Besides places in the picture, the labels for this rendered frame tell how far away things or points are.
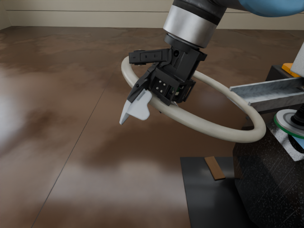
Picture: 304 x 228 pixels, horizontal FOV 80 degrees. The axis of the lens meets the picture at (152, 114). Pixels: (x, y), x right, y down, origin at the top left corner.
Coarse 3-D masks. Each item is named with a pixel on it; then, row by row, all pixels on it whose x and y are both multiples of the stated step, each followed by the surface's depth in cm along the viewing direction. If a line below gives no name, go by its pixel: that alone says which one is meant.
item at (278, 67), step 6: (276, 66) 188; (270, 72) 194; (276, 72) 184; (282, 72) 177; (270, 78) 194; (276, 78) 184; (282, 78) 176; (276, 108) 186; (282, 108) 177; (288, 108) 169; (294, 108) 161
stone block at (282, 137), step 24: (264, 120) 119; (240, 144) 145; (264, 144) 115; (288, 144) 98; (240, 168) 145; (264, 168) 115; (288, 168) 96; (240, 192) 146; (264, 192) 116; (288, 192) 96; (264, 216) 116; (288, 216) 96
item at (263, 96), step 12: (252, 84) 75; (264, 84) 77; (276, 84) 79; (288, 84) 81; (300, 84) 84; (240, 96) 75; (252, 96) 76; (264, 96) 76; (276, 96) 68; (288, 96) 68; (300, 96) 70; (240, 108) 69; (264, 108) 68
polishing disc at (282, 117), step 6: (276, 114) 98; (282, 114) 98; (288, 114) 98; (276, 120) 96; (282, 120) 95; (288, 120) 95; (282, 126) 92; (288, 126) 91; (294, 126) 91; (300, 126) 91; (294, 132) 88; (300, 132) 88
